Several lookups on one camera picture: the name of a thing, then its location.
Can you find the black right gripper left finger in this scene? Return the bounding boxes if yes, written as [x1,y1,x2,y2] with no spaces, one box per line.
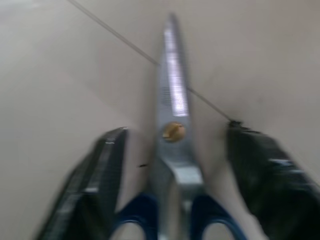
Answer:
[33,126,129,240]

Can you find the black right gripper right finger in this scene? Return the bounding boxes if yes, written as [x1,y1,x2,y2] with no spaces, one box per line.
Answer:
[226,120,320,240]

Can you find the blue-handled steel scissors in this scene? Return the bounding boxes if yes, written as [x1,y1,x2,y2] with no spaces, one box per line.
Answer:
[109,13,241,240]

